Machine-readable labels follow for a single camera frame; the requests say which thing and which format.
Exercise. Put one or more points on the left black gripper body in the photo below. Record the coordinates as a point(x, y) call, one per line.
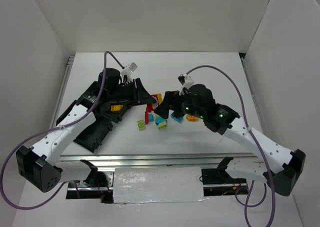
point(136, 91)

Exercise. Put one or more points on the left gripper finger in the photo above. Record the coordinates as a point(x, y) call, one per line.
point(144, 98)
point(104, 109)

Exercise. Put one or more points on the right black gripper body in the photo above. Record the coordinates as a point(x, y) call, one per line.
point(175, 103)

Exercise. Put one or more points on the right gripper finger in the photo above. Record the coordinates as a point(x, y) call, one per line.
point(164, 109)
point(169, 98)

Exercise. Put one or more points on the yellow lego brick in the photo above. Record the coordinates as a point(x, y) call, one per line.
point(116, 108)

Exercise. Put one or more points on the teal rounded lego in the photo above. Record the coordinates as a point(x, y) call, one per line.
point(159, 120)

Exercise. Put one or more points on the red lego with flower print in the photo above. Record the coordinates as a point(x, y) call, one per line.
point(158, 97)

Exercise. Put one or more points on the red arch lego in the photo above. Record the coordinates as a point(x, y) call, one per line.
point(150, 108)

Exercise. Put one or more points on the orange flower lego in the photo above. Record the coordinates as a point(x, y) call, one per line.
point(191, 118)

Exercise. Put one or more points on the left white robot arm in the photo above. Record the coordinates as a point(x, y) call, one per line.
point(86, 121)

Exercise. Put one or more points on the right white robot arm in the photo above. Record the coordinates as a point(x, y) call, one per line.
point(283, 166)

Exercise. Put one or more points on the black four-compartment tray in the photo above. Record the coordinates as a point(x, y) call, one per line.
point(92, 137)

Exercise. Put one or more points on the small teal lego lower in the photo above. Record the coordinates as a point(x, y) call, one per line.
point(150, 117)

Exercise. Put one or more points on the light green slope lego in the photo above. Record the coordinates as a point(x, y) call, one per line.
point(162, 125)

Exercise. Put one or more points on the red curved lego lower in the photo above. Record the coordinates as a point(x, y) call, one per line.
point(146, 117)

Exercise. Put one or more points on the blue flat lego brick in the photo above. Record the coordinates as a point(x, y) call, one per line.
point(177, 119)

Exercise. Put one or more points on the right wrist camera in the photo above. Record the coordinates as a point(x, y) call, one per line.
point(186, 81)

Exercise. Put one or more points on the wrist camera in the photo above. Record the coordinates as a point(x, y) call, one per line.
point(186, 81)
point(128, 71)

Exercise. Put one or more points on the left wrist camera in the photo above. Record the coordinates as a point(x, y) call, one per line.
point(128, 71)

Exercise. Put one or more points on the aluminium rail frame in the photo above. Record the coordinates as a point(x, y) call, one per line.
point(186, 144)

